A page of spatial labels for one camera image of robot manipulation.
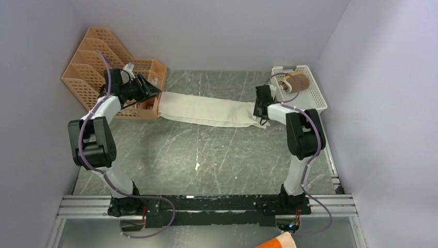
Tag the aluminium frame rail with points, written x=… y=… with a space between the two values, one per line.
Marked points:
x=95 y=207

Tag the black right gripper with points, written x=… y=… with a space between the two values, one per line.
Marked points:
x=256 y=112

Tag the white plastic basket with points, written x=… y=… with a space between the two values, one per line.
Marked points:
x=308 y=98

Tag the yellow brown bear towel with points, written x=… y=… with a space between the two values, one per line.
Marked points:
x=295 y=82

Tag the white towel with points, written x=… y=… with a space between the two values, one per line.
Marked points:
x=209 y=111

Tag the orange white striped object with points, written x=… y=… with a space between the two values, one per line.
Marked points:
x=284 y=240

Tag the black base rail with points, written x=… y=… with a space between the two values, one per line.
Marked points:
x=203 y=210

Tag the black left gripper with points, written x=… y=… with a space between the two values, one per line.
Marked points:
x=147 y=90

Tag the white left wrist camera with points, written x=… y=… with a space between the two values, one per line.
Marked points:
x=128 y=69

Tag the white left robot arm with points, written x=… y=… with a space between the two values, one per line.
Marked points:
x=93 y=146

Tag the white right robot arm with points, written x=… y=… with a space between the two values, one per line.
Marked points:
x=305 y=140

